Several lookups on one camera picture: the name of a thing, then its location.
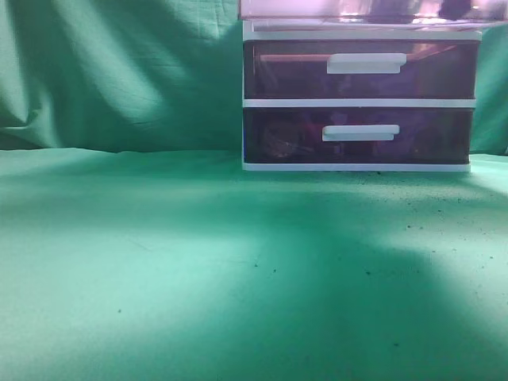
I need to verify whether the purple translucent drawer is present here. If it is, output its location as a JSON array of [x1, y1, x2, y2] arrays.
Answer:
[[238, 0, 507, 29], [243, 107, 473, 164], [243, 40, 479, 99]]

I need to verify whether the green cloth cover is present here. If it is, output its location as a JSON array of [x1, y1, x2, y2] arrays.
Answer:
[[1, 1, 507, 380]]

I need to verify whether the white plastic drawer cabinet frame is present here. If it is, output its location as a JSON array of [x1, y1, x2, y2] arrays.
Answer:
[[242, 20, 482, 171]]

